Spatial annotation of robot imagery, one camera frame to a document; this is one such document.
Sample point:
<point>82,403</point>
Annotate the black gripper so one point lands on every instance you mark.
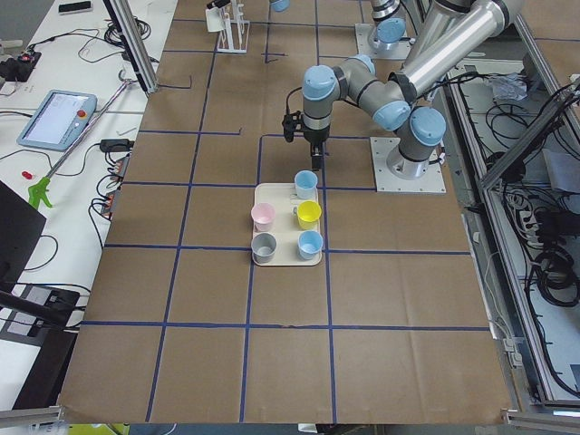
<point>314,138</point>

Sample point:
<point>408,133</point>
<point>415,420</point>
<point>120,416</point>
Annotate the pink plastic cup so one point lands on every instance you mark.
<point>263,215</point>

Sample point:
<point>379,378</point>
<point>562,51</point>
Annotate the black monitor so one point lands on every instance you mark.
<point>21,226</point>

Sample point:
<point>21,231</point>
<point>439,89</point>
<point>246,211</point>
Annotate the black electronics box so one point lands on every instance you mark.
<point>20,68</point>

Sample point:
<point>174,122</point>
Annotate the black power adapter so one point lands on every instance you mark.
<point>116,145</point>

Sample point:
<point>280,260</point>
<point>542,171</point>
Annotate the green handled reacher grabber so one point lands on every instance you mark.
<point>38,191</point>

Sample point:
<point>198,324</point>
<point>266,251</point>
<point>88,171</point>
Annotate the black smartphone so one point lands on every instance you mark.
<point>74,7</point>

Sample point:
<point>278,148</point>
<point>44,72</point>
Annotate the white wire cup rack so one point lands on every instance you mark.
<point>234,38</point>

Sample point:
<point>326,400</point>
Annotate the yellow plastic cup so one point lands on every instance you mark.
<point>308,214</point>

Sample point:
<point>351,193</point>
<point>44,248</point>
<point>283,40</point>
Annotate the cream serving tray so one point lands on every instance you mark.
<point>285,230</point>

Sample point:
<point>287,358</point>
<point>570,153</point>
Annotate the aluminium frame post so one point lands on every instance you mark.
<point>125,24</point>

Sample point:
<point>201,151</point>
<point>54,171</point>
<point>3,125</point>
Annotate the white plastic cup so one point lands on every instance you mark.
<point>214,20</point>

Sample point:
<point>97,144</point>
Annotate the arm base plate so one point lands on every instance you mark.
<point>395,174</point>
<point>384,41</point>

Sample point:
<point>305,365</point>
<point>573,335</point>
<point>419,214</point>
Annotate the grey plastic cup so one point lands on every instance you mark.
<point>263,246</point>

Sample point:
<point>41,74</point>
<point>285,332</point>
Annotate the blue teach pendant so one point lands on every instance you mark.
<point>59,120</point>

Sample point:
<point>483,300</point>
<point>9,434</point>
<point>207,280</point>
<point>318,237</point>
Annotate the light blue cup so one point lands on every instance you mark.
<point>305,184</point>
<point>310,244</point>

